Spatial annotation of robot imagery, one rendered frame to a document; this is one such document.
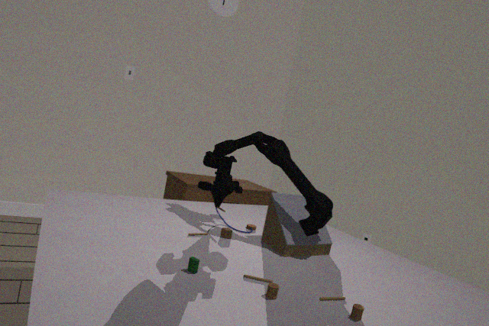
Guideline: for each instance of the green block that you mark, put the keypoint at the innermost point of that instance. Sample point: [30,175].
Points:
[193,265]

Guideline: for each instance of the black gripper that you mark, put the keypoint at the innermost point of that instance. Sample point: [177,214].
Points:
[217,194]

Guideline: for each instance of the short wooden cylinder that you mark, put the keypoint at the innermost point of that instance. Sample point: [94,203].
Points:
[357,312]

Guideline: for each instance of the small wooden cylinder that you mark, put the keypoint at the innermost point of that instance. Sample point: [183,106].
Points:
[272,291]

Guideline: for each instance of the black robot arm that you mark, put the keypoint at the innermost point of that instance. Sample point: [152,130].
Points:
[318,205]

